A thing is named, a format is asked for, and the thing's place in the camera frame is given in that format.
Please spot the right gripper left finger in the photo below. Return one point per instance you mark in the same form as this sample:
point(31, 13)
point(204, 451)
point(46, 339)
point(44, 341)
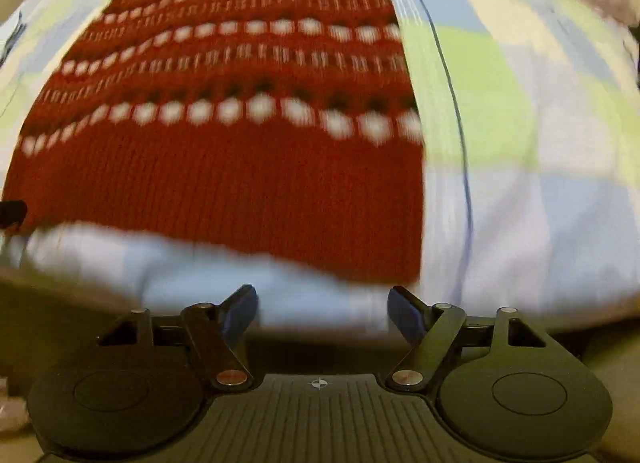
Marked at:
point(212, 331)

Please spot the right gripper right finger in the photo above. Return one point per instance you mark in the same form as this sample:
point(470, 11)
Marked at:
point(430, 332)

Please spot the red patterned knit sweater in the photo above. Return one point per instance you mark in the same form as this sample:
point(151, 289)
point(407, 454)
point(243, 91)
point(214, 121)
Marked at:
point(279, 127)

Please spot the folded light blue cloth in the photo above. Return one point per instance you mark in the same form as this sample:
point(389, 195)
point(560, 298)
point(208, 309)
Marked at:
point(11, 32)

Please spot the checkered bed sheet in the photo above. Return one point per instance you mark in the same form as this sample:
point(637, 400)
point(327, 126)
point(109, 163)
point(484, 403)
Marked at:
point(530, 123)

